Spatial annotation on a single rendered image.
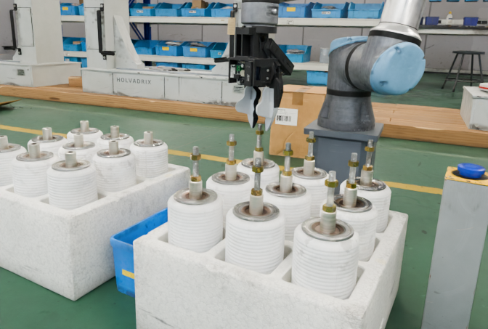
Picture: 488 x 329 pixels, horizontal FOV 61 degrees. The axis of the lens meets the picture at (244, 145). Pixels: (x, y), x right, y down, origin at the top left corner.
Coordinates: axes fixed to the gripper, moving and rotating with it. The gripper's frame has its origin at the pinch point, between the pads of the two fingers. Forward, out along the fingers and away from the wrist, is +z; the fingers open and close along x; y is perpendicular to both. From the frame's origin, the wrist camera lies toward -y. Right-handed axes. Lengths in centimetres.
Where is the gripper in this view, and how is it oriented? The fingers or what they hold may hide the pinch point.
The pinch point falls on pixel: (261, 123)
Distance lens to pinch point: 90.4
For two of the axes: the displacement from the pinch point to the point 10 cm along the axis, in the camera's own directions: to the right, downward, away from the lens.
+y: -6.8, 1.6, -7.1
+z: -0.3, 9.7, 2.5
